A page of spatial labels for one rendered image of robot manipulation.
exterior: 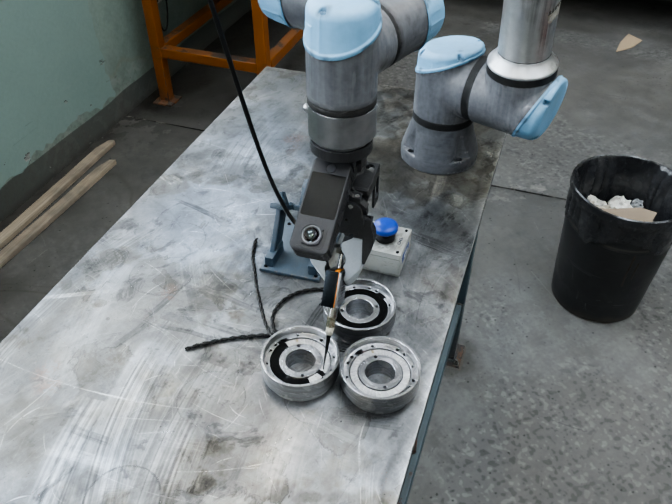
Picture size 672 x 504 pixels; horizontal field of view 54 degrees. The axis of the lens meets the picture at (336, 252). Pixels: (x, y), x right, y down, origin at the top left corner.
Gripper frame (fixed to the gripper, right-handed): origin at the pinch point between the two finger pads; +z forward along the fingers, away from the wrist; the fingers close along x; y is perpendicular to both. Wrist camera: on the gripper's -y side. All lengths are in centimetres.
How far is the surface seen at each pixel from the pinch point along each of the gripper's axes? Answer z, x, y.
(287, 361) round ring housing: 11.4, 5.1, -5.9
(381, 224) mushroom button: 5.7, -1.6, 19.6
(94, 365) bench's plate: 13.2, 31.0, -12.8
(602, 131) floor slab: 93, -59, 219
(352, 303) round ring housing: 11.0, -0.5, 6.8
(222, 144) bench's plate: 13, 37, 45
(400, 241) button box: 8.6, -4.8, 19.9
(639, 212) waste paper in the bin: 57, -59, 109
